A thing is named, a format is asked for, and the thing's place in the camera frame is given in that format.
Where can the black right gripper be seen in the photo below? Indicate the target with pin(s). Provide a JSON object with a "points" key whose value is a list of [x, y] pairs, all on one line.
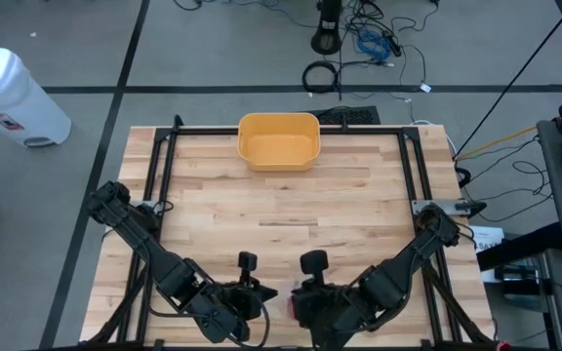
{"points": [[317, 307]]}

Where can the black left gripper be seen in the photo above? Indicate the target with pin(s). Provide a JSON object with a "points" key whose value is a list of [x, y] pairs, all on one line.
{"points": [[242, 302]]}

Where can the red elastic bandage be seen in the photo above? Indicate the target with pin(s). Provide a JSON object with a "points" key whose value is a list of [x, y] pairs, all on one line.
{"points": [[291, 307]]}

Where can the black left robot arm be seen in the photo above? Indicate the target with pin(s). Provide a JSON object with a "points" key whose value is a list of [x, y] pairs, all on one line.
{"points": [[164, 263]]}

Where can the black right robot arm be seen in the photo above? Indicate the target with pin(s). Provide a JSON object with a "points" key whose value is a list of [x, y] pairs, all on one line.
{"points": [[398, 273]]}

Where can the yellow plastic bin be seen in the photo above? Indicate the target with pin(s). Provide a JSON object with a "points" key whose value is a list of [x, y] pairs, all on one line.
{"points": [[278, 151]]}

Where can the white printed paper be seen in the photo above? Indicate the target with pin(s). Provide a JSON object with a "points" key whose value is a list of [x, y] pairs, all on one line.
{"points": [[488, 241]]}

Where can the small red tag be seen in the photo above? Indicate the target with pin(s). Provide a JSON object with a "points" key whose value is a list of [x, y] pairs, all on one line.
{"points": [[503, 345]]}

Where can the black keyboard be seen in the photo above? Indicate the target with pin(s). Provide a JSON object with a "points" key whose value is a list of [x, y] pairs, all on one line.
{"points": [[349, 116]]}

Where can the black flat bar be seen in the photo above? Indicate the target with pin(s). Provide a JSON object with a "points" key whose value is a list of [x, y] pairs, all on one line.
{"points": [[530, 246]]}

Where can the black stand base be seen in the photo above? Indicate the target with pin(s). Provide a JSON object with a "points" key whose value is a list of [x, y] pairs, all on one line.
{"points": [[326, 41]]}

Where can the white plastic trash can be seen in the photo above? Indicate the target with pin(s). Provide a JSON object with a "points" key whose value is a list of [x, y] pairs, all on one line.
{"points": [[8, 92]]}

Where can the grey metal base plate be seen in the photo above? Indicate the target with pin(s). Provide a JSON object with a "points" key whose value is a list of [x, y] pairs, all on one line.
{"points": [[137, 204], [420, 205]]}

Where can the black metal table frame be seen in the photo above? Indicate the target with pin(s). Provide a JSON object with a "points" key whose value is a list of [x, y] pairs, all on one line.
{"points": [[198, 130]]}

